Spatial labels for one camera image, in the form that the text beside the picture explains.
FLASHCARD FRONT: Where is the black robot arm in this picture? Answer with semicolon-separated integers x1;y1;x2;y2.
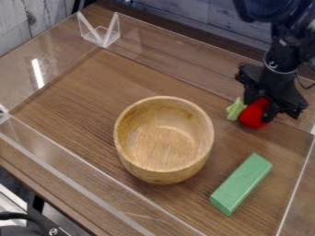
233;0;315;128

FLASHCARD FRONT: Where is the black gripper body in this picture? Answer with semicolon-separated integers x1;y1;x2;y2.
234;63;308;119

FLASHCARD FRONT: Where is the clear acrylic table barrier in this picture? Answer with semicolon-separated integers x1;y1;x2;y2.
0;13;315;236

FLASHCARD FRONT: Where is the green rectangular block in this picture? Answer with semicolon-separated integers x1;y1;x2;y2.
209;153;273;216

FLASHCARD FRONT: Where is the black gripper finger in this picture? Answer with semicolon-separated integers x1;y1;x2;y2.
261;103;280;123
244;87;260;105

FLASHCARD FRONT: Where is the black cable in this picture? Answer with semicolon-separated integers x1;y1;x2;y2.
0;211;41;236

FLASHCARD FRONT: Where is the black metal frame bracket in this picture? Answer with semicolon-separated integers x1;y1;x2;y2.
26;195;70;236

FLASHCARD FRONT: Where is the red plush tomato toy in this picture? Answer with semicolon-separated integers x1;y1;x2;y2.
226;98;269;128

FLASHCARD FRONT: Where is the wooden bowl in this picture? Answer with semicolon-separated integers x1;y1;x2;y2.
113;96;213;184

